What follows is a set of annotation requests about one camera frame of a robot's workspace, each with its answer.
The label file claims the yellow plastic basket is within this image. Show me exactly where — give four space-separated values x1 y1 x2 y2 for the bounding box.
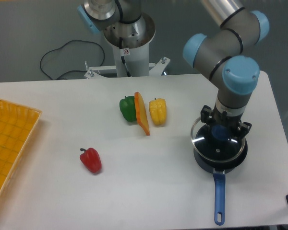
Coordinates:
0 99 42 196

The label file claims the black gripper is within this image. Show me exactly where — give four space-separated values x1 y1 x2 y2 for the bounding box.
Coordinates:
200 105 252 139

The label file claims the yellow bell pepper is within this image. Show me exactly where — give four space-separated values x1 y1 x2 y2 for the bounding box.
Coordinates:
149 98 167 126

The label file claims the green bell pepper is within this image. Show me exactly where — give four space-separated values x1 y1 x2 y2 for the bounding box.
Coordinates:
119 96 137 122

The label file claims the glass lid blue knob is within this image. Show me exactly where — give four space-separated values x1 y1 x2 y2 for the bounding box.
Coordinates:
190 118 246 163

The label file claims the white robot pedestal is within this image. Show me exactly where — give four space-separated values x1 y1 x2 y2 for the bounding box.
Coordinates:
84 13 170 79

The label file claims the dark pot blue handle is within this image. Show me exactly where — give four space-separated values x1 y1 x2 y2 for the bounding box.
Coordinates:
193 142 248 226

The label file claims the black floor cable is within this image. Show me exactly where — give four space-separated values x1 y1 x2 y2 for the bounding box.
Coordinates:
39 39 106 81

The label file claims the orange pumpkin slice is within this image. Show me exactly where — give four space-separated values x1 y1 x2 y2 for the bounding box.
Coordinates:
134 92 150 136

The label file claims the red bell pepper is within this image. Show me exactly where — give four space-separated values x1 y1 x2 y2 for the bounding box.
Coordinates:
80 148 102 173

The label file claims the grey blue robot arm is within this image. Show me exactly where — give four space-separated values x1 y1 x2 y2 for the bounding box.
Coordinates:
77 0 269 138

